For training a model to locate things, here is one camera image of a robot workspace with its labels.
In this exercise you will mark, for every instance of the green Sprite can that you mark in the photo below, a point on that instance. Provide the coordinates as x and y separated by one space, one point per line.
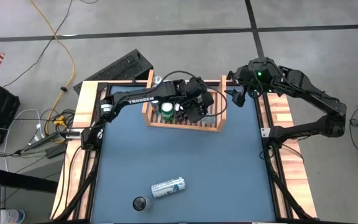
167 109

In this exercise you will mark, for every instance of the white blue container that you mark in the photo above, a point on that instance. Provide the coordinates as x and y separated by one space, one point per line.
12 216

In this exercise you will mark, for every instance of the black power strip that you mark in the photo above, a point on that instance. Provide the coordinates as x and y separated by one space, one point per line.
40 141

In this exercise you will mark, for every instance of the white Celsius Arctic Vibe can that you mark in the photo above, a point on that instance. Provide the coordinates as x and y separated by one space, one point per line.
168 187
210 120

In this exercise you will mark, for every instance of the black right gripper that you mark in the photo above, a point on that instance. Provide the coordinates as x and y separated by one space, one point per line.
259 76

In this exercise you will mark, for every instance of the silver mounting bracket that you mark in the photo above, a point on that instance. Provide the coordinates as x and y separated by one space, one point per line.
263 133
73 134

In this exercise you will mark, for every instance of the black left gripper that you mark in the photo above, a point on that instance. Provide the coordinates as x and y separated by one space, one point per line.
197 93

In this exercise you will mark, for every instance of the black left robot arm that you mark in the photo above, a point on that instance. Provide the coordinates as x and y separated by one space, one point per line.
141 98

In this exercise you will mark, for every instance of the red Coca-Cola can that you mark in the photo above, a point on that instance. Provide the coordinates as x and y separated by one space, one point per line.
177 107

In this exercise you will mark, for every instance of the black floor beam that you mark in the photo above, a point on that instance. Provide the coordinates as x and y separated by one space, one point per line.
20 180

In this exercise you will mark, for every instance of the blue silver slim can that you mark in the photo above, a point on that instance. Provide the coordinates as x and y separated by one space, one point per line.
155 106
158 79

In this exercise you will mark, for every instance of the wooden slatted shelf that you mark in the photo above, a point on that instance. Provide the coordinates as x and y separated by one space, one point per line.
182 126

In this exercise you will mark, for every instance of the black plastic crate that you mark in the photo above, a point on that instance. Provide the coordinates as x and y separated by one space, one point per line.
2 112

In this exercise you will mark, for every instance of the black power adapter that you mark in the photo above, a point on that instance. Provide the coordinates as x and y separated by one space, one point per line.
56 151

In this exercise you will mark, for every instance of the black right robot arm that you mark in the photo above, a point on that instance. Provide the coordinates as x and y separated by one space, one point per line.
315 99

